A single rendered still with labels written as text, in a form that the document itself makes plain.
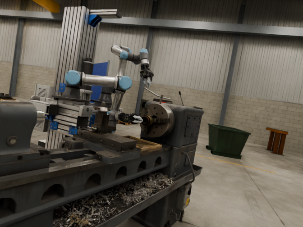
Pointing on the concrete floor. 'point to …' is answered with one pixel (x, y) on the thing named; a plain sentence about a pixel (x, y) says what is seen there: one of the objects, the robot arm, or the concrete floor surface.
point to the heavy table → (276, 140)
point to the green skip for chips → (226, 141)
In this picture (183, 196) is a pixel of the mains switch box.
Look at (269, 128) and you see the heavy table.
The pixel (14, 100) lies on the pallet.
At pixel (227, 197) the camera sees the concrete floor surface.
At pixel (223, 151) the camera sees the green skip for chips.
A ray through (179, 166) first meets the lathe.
